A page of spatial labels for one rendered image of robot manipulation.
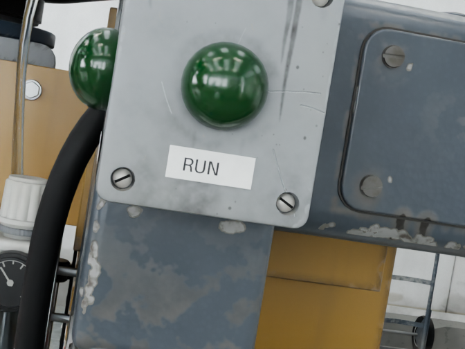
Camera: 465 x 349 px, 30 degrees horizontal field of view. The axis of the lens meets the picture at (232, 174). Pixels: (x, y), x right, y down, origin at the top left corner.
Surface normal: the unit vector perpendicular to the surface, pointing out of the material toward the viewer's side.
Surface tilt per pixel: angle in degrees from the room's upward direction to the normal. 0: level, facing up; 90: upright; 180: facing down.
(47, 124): 90
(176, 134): 90
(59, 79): 90
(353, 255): 90
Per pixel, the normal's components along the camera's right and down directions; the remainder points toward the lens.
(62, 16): 0.15, 0.07
